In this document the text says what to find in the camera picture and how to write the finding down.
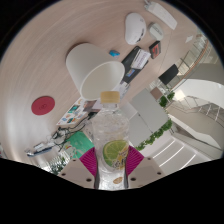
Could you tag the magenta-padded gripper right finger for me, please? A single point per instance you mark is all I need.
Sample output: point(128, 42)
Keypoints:
point(136, 163)

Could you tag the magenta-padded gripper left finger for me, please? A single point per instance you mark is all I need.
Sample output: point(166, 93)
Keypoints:
point(87, 163)

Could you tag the clear lime-label drink bottle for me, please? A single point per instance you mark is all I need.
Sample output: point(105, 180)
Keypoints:
point(110, 133)

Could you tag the tall green leafy hedge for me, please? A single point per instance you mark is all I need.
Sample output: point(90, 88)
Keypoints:
point(59, 165)

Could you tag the green planter shrub row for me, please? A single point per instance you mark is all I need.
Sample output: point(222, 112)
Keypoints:
point(156, 133)

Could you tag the ceiling light strips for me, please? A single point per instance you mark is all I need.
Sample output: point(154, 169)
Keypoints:
point(173, 153)

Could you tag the dark blue phone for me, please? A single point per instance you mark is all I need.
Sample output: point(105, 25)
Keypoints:
point(38, 152)

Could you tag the small white packet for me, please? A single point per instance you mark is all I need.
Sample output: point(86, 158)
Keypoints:
point(39, 146)

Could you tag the potted plants in brown planter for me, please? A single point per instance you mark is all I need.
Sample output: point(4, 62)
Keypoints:
point(165, 100)

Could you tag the flat round red coaster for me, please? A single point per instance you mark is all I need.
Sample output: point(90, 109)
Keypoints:
point(42, 105)

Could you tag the black office chair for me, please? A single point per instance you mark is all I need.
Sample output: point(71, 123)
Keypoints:
point(168, 75)

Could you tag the white mug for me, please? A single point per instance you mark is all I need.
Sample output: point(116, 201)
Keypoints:
point(85, 63)

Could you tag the white printed card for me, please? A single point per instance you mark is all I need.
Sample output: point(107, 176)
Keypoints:
point(140, 59)

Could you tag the small blue clip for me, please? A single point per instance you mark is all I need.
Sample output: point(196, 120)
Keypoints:
point(114, 53)

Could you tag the small red and black box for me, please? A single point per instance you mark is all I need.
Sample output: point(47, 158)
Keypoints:
point(155, 49)

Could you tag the small grey oval device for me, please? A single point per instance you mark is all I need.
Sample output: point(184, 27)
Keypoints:
point(155, 31)

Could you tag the small white paper note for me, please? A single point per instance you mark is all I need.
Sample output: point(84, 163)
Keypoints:
point(189, 38)

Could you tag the white power strip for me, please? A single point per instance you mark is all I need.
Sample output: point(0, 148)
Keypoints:
point(162, 14)

